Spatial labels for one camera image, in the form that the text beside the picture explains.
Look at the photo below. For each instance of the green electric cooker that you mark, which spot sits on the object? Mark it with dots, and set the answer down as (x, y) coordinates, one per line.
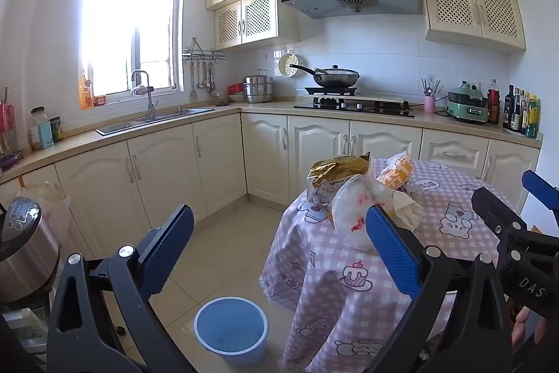
(467, 106)

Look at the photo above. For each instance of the orange and white plastic bag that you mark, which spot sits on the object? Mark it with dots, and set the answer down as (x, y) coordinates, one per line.
(395, 176)

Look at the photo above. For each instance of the tall dark glass bottle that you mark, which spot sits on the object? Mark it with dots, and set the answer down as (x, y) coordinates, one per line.
(509, 111)

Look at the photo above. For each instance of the window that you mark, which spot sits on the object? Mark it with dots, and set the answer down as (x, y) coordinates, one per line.
(131, 28)

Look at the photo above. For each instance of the white hanging plastic bag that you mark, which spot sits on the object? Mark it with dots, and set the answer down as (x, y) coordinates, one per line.
(56, 215)

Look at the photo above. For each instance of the metal faucet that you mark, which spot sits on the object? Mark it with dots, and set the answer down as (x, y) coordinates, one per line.
(150, 104)

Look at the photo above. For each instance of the small dark glass bottle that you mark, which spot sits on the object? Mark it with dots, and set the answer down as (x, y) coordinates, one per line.
(517, 115)

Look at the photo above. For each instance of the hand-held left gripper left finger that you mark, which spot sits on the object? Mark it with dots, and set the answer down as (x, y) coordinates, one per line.
(170, 250)

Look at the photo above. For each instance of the red utensil stand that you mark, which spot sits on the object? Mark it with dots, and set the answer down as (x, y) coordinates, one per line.
(8, 124)

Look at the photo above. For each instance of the steel sink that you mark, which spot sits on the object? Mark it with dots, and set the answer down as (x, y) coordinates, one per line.
(131, 126)

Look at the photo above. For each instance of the silver rice cooker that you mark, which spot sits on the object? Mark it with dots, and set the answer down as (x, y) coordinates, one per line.
(26, 250)

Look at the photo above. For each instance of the small red box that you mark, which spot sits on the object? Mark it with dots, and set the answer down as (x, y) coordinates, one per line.
(99, 100)

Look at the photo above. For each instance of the person's right hand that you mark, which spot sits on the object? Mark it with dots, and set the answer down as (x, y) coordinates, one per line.
(520, 325)

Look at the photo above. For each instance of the beige paper wrapper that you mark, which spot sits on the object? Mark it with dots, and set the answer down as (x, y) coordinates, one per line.
(408, 213)

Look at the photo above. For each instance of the teal carton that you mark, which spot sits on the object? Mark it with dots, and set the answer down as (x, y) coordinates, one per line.
(46, 136)

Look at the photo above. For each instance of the wall power socket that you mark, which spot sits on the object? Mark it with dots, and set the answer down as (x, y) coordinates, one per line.
(469, 85)

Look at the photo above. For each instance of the red container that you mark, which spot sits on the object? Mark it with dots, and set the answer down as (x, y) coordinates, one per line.
(236, 88)

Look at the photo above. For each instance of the white perforated steamer plate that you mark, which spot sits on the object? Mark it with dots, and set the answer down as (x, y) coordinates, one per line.
(286, 62)

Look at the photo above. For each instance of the pink utensil holder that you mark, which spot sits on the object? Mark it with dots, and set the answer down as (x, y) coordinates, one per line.
(429, 104)

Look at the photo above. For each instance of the white bowl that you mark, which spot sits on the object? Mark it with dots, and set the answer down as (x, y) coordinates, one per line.
(236, 97)

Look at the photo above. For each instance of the metal skimmer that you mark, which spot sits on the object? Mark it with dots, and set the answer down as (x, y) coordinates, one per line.
(214, 92)

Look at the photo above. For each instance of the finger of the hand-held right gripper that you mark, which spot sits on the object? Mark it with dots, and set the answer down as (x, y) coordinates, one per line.
(541, 189)
(493, 209)

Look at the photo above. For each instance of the metal utensil rack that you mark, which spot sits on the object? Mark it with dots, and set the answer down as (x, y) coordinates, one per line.
(205, 56)

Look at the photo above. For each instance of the plastic jar dark lid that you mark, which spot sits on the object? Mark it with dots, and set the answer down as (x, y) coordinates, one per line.
(37, 117)

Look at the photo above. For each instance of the metal spatula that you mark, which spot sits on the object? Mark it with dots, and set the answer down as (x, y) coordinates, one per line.
(193, 91)

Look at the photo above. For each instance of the steel steamer pot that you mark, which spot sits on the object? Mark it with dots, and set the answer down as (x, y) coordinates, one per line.
(258, 91)

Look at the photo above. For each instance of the blue plastic bucket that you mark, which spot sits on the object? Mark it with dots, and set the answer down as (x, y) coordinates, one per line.
(231, 329)

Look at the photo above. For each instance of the pink checkered tablecloth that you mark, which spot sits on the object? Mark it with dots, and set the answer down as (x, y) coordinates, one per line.
(332, 242)

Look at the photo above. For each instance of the green bottle yellow cap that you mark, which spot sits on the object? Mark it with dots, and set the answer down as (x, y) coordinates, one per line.
(532, 121)

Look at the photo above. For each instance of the gold snack bag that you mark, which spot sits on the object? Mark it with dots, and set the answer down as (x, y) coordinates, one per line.
(336, 172)

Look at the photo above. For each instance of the black gas stove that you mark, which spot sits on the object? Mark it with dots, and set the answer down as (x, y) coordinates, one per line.
(349, 105)

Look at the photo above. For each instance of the black wok with lid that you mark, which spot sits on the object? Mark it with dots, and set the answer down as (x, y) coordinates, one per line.
(336, 78)

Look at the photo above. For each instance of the orange packet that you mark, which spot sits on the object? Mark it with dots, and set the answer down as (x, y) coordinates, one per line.
(86, 93)

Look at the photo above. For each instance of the cream lower cabinets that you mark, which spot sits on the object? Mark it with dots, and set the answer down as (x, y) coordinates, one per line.
(174, 172)

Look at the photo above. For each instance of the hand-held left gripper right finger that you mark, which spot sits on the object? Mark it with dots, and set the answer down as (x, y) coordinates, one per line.
(391, 250)

